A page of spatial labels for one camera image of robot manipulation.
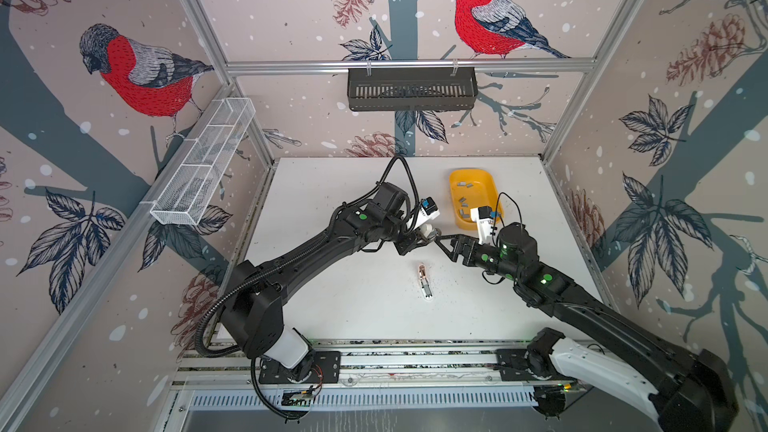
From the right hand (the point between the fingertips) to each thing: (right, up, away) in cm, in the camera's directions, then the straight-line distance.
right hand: (439, 245), depth 74 cm
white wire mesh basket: (-63, +18, +2) cm, 66 cm away
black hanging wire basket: (-5, +49, +31) cm, 58 cm away
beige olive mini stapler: (-3, +3, +1) cm, 4 cm away
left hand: (-4, +1, +3) cm, 5 cm away
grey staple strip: (+16, +15, +40) cm, 45 cm away
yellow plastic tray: (+19, +14, +39) cm, 46 cm away
